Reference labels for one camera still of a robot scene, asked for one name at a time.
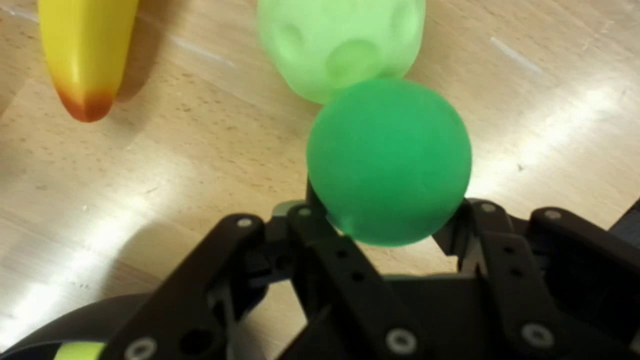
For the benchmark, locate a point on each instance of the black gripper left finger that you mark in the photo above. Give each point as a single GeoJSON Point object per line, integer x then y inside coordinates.
{"type": "Point", "coordinates": [350, 311]}

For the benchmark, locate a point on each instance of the yellow fruit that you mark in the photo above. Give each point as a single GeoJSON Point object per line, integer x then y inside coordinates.
{"type": "Point", "coordinates": [79, 350]}

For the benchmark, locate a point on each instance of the green lime ball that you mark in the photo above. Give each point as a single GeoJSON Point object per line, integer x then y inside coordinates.
{"type": "Point", "coordinates": [389, 161]}

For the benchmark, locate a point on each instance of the yellow banana orange tip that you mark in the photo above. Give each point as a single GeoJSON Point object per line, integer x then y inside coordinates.
{"type": "Point", "coordinates": [86, 51]}

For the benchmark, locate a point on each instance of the black bowl far side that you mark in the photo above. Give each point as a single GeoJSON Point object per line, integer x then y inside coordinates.
{"type": "Point", "coordinates": [92, 322]}

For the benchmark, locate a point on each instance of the light green round fruit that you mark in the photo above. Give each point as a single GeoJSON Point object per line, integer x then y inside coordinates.
{"type": "Point", "coordinates": [322, 47]}

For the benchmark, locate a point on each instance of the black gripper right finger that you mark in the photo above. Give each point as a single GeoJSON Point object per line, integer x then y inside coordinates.
{"type": "Point", "coordinates": [558, 286]}

